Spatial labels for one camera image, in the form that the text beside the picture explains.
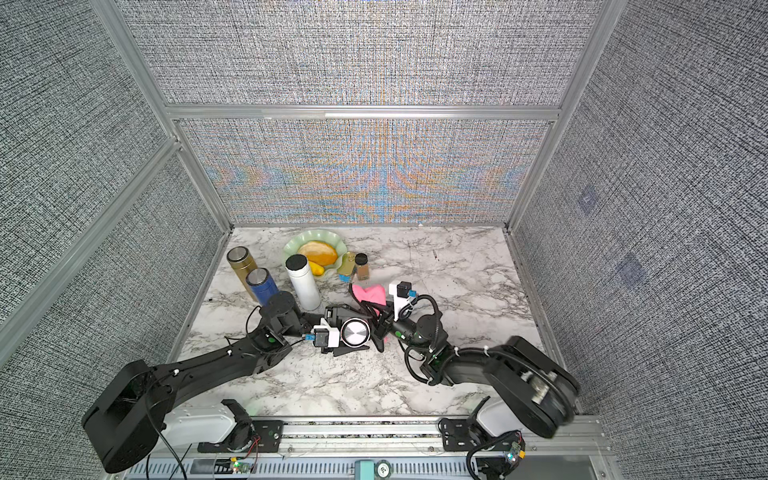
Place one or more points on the yellow banana toy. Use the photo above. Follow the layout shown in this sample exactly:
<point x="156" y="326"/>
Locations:
<point x="316" y="269"/>

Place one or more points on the pink thermos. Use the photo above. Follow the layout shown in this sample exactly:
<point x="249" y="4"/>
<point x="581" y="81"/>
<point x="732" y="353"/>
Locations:
<point x="355" y="332"/>

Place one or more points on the aluminium front rail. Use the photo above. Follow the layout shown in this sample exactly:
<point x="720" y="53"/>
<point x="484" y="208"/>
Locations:
<point x="390" y="447"/>

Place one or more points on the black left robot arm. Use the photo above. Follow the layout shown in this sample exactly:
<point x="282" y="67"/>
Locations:
<point x="124" y="423"/>

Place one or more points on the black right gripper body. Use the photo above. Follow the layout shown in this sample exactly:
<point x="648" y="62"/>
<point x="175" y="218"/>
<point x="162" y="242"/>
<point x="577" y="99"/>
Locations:
<point x="386" y="330"/>

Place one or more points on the green scalloped plate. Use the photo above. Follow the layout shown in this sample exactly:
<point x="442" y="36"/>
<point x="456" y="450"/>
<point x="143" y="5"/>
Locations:
<point x="327" y="236"/>

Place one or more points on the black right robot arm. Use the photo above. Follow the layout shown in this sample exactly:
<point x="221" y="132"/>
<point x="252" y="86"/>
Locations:
<point x="537" y="390"/>

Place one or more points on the blue thermos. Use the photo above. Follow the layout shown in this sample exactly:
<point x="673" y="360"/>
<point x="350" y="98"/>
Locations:
<point x="261" y="285"/>

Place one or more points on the orange bread bun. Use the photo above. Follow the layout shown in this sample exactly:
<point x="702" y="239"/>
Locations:
<point x="319" y="252"/>

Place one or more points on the small brown spice jar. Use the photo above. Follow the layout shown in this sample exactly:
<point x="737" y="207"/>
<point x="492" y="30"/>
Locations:
<point x="362" y="267"/>

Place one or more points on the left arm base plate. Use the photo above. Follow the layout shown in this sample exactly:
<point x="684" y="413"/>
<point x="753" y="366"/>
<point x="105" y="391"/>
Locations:
<point x="262" y="436"/>

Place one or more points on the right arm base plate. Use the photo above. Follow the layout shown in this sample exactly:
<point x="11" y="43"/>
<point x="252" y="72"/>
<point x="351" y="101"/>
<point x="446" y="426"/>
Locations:
<point x="461" y="434"/>

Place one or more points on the gold gradient thermos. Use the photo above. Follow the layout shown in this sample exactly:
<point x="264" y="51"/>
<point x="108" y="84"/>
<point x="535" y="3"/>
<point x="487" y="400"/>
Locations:
<point x="242" y="263"/>

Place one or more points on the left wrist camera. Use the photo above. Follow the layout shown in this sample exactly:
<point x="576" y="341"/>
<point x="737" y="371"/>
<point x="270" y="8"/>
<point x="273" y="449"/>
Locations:
<point x="324" y="337"/>

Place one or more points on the white thermos black lid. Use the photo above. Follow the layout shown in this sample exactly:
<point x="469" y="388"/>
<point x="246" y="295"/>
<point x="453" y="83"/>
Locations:
<point x="302" y="280"/>

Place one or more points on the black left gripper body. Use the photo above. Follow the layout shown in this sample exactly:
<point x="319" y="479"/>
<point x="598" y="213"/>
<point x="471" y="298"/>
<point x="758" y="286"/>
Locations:
<point x="329" y="315"/>

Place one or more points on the pink cloth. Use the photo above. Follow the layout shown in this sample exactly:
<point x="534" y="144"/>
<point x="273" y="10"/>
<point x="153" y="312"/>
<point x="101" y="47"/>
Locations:
<point x="375" y="296"/>

